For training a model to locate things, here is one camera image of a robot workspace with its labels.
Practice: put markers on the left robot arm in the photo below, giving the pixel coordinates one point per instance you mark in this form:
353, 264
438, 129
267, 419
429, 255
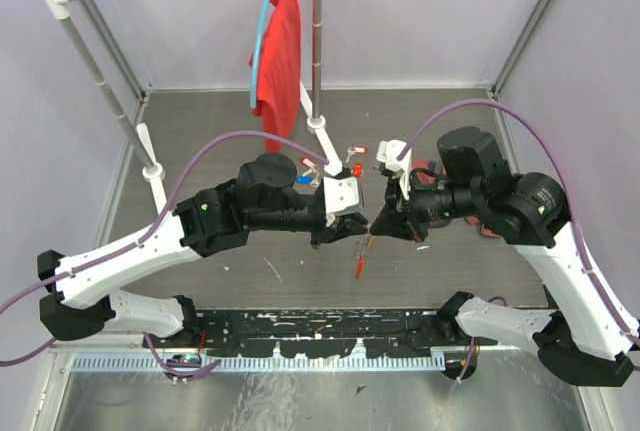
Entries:
85, 292

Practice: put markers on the blue hanger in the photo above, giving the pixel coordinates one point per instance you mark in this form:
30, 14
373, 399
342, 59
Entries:
255, 58

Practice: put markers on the clothes rack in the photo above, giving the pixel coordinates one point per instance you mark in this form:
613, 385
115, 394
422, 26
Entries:
191, 45

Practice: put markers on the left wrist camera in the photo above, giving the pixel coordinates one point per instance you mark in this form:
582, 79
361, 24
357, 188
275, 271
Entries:
342, 196

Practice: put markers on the keyring with red tag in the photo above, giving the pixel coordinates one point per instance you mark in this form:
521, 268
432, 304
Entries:
362, 248

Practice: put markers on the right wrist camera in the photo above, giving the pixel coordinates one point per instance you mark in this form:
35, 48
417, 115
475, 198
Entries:
390, 164

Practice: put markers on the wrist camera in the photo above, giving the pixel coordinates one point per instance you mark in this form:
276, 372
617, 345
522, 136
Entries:
342, 196
390, 164

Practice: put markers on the key with red tag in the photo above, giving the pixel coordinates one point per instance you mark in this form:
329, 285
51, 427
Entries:
311, 166
356, 150

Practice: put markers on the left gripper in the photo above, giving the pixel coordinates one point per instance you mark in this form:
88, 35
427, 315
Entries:
341, 229

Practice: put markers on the grey cable duct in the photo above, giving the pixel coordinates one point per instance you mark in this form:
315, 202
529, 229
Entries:
139, 362

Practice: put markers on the far key with red tag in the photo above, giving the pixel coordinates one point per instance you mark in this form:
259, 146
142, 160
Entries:
356, 150

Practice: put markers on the crumpled red shirt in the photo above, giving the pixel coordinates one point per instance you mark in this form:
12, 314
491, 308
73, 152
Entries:
426, 172

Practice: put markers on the key with blue tag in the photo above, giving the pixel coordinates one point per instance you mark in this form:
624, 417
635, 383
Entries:
310, 180

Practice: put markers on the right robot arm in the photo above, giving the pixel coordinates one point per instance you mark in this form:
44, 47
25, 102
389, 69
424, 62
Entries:
582, 339

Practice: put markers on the red shirt on hanger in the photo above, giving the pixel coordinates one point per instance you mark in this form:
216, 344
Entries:
279, 70

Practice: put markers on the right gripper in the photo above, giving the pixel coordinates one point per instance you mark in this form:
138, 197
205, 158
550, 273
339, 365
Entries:
403, 222

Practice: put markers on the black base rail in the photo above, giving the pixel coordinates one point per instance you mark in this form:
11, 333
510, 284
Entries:
314, 334

